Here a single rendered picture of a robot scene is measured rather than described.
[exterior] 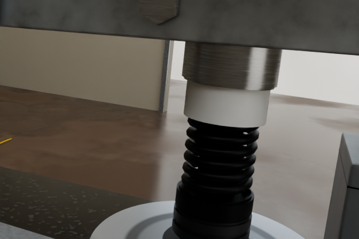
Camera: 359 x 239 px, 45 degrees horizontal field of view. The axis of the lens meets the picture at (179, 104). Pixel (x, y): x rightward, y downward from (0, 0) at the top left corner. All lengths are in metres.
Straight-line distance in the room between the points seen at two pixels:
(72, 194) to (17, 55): 5.96
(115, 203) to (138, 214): 0.17
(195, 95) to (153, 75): 5.21
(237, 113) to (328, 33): 0.09
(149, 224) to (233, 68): 0.19
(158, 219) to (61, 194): 0.23
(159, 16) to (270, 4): 0.07
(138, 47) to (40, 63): 1.50
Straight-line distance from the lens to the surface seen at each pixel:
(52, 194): 0.65
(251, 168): 0.37
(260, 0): 0.30
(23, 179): 0.70
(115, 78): 5.77
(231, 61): 0.32
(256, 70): 0.33
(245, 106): 0.34
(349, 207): 1.15
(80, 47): 5.99
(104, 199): 0.63
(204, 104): 0.34
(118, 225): 0.43
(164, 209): 0.47
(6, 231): 0.55
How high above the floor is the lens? 1.07
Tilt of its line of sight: 10 degrees down
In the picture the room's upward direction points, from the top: 6 degrees clockwise
